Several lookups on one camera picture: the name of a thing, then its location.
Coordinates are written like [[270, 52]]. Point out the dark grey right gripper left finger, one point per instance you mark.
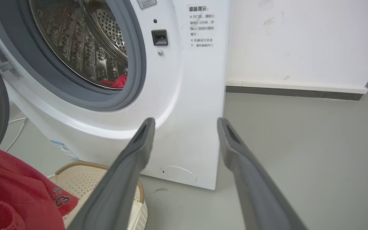
[[120, 182]]

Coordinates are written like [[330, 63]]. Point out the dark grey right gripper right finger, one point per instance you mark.
[[254, 185]]

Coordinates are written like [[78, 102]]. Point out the cream perforated laundry basket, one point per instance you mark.
[[85, 183]]

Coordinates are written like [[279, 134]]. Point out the white front-load washing machine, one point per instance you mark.
[[171, 95]]

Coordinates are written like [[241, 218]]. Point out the red cloth in drum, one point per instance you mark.
[[116, 82]]

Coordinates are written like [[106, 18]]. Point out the red garment with print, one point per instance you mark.
[[14, 188]]

